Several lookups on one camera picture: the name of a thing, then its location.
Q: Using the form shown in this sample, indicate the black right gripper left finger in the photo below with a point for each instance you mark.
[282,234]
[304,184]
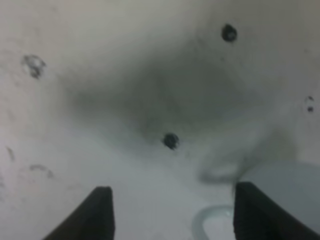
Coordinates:
[93,219]

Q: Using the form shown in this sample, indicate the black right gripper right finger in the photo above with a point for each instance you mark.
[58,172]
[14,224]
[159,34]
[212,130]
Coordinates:
[257,217]

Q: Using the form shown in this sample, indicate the light blue porcelain teapot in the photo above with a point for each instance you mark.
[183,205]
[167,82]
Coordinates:
[276,201]

